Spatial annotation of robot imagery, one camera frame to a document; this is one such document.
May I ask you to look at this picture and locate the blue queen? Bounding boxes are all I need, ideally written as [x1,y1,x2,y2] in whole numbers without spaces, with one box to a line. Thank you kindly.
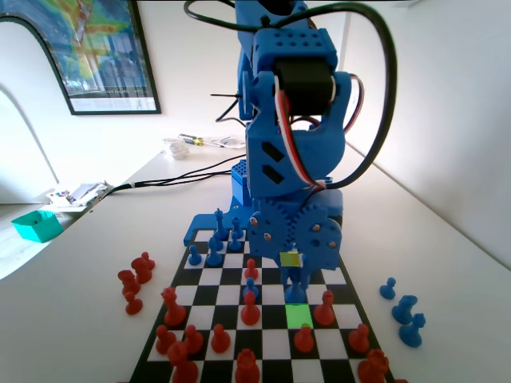
[284,273,308,303]

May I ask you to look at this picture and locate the black and white chessboard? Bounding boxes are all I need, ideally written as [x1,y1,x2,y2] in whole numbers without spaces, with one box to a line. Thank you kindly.
[127,227,400,383]

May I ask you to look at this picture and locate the blue king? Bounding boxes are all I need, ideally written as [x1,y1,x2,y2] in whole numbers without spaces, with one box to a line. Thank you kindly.
[213,207,226,240]

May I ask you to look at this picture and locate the red bishop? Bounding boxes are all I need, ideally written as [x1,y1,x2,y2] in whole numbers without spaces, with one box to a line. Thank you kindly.
[312,290,337,326]

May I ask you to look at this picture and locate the printed paper sheets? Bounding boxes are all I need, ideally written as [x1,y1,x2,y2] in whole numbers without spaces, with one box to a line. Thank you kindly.
[202,135,247,150]

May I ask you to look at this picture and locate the blue knight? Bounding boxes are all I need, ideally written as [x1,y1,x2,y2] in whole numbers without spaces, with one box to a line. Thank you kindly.
[391,294,419,326]

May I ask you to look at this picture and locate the crumpled white plastic bag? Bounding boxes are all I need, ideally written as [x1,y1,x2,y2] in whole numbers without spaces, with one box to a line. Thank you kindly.
[161,137,192,161]

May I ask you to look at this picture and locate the red queen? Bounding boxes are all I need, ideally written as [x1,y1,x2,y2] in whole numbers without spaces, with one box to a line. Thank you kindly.
[160,286,188,326]

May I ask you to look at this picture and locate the red knight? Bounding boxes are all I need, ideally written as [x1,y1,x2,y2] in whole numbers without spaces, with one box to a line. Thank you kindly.
[131,257,152,285]
[117,269,141,297]

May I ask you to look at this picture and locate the red king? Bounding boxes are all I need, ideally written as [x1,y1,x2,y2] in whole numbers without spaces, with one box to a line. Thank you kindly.
[166,341,200,383]

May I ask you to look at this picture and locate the pile of paper packets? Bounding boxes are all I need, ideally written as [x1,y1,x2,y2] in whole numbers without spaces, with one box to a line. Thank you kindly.
[45,180,114,212]

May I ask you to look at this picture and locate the teal plastic box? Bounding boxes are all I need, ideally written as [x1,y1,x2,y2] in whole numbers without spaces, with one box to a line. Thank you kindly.
[10,210,65,244]

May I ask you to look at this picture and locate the framed map poster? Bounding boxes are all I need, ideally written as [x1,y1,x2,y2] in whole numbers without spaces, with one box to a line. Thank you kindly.
[0,0,162,116]

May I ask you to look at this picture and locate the red white black servo wires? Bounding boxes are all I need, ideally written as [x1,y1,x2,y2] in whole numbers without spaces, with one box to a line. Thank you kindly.
[274,74,367,189]

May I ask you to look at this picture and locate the thin black cable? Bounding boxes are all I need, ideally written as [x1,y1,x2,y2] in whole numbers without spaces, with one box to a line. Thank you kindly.
[85,155,248,211]
[85,169,235,211]
[215,99,240,123]

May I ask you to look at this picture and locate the thick black cable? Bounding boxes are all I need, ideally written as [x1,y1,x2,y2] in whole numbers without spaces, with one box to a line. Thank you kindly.
[183,0,399,191]

